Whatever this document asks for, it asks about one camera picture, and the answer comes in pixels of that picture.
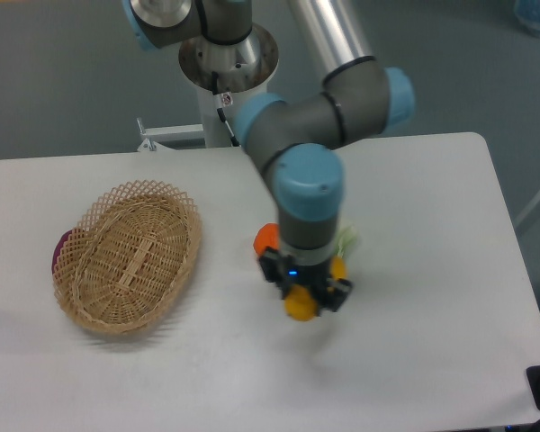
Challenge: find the purple fruit behind basket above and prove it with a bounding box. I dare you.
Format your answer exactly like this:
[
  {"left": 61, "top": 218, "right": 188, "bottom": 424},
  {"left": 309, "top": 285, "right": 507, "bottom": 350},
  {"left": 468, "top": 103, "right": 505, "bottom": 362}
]
[{"left": 51, "top": 229, "right": 73, "bottom": 275}]

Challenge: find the woven wicker basket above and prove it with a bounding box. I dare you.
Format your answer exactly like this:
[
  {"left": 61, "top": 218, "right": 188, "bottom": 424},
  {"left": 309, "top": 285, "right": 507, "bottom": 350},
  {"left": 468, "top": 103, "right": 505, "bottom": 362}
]
[{"left": 52, "top": 180, "right": 202, "bottom": 335}]

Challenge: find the green bok choy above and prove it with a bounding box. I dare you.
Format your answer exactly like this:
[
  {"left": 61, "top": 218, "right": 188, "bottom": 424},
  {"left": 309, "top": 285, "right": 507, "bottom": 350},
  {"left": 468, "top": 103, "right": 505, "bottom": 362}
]
[{"left": 335, "top": 221, "right": 359, "bottom": 259}]

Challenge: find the yellow mango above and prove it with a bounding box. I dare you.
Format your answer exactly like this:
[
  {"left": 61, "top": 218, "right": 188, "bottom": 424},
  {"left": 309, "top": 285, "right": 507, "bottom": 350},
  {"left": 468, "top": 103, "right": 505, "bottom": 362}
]
[{"left": 283, "top": 256, "right": 347, "bottom": 322}]

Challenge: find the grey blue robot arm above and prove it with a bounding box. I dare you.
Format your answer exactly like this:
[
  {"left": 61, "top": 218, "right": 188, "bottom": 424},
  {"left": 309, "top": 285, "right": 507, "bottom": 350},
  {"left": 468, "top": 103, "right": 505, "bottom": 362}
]
[{"left": 122, "top": 1, "right": 415, "bottom": 321}]

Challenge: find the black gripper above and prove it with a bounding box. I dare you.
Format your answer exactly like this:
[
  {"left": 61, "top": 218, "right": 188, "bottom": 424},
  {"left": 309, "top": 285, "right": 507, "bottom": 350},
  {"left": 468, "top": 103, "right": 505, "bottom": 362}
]
[{"left": 258, "top": 249, "right": 353, "bottom": 313}]

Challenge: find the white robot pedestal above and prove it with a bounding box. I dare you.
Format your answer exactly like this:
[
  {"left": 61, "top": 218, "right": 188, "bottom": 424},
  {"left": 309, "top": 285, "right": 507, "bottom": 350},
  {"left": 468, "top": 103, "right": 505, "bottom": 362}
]
[{"left": 136, "top": 24, "right": 280, "bottom": 152}]

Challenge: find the orange fruit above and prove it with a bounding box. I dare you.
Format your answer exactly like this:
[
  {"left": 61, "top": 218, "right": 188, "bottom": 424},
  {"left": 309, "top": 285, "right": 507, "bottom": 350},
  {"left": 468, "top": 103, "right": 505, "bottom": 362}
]
[{"left": 253, "top": 223, "right": 279, "bottom": 257}]

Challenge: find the black cable on pedestal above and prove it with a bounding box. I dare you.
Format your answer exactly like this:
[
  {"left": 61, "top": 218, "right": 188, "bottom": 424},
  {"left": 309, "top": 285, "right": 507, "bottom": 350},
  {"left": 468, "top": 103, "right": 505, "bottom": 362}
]
[{"left": 210, "top": 70, "right": 243, "bottom": 148}]

